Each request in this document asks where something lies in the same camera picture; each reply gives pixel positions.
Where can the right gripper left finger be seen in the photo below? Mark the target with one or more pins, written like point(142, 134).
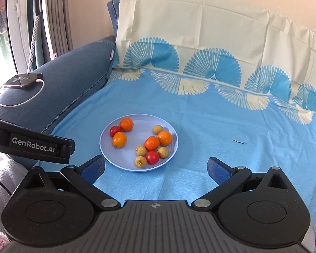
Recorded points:
point(82, 178)

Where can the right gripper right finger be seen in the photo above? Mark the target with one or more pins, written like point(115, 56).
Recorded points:
point(229, 180)

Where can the orange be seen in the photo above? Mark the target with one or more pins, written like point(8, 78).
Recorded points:
point(152, 143)
point(119, 140)
point(165, 138)

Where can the longan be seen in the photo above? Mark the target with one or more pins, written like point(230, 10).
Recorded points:
point(140, 161)
point(163, 152)
point(141, 151)
point(157, 129)

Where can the orange top small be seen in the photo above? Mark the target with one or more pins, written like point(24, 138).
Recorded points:
point(126, 124)

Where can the red cherry tomato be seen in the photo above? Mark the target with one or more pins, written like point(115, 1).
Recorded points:
point(152, 157)
point(113, 130)

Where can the light blue plate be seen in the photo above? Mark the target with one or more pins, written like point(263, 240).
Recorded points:
point(138, 142)

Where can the black smartphone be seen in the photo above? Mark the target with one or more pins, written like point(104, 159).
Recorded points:
point(23, 81)

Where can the blue sofa armrest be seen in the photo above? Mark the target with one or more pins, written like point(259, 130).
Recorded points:
point(67, 81)

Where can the blue fan-pattern sheet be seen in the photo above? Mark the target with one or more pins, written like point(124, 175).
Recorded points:
point(216, 70)

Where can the grey curtain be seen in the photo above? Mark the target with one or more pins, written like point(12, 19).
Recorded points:
point(57, 28)

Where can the white braided pole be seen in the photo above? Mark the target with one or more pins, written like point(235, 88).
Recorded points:
point(33, 41)

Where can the white window frame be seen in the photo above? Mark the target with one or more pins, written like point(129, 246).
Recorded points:
point(18, 33)

